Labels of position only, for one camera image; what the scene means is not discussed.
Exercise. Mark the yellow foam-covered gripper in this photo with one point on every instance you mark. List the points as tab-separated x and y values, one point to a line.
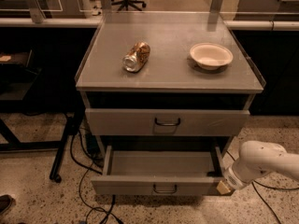
232	177

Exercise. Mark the grey drawer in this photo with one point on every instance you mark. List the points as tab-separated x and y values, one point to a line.
168	122
176	173

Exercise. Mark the grey drawer cabinet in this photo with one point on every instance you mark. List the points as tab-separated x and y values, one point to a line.
170	79

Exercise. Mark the crushed gold soda can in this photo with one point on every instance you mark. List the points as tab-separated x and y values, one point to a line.
137	57

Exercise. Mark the white horizontal rail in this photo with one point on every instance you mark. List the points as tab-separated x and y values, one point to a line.
78	23

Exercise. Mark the black side table frame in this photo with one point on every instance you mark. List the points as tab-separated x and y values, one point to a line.
17	78

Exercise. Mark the white paper bowl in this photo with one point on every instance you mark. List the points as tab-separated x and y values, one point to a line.
211	56

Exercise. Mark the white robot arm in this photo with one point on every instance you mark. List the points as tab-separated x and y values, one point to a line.
258	159

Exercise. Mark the dark shoe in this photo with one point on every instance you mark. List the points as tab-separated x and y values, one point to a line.
6	202

